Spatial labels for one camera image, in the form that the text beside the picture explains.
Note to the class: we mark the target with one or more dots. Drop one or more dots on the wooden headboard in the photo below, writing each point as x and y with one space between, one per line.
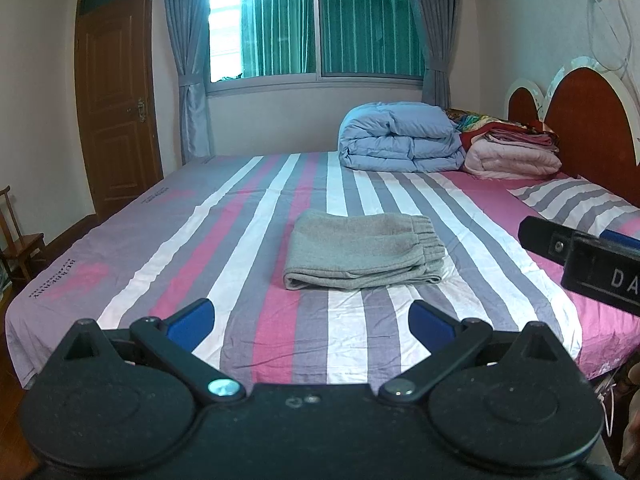
590 110

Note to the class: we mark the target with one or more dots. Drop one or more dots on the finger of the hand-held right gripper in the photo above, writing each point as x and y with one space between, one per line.
620 237
547 242

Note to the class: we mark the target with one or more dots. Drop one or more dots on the colourful patterned blanket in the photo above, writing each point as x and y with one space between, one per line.
475 125

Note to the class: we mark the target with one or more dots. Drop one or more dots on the brown wooden door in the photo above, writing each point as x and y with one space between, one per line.
117 100

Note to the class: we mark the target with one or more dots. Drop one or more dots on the pink folded blanket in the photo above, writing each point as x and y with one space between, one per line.
510 160

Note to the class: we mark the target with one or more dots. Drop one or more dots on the striped pillow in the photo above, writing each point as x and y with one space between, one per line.
575 202

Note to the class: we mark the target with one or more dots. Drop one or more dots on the striped bed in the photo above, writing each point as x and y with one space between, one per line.
240 240

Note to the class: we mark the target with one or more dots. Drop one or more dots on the grey pants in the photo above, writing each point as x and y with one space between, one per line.
360 250

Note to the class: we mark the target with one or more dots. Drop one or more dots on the sliding glass window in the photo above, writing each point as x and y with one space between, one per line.
320 25

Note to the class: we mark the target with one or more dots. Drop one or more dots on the blue-grey folded duvet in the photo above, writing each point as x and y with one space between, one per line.
400 135

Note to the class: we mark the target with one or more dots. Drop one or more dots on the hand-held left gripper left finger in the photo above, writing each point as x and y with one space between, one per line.
190 322

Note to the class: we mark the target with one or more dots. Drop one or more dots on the grey curtain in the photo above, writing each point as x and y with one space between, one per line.
187 60
437 35

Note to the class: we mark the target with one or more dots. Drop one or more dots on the wooden chair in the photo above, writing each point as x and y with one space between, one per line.
20 245

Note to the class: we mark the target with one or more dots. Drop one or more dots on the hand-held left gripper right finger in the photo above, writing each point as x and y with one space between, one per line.
430 322

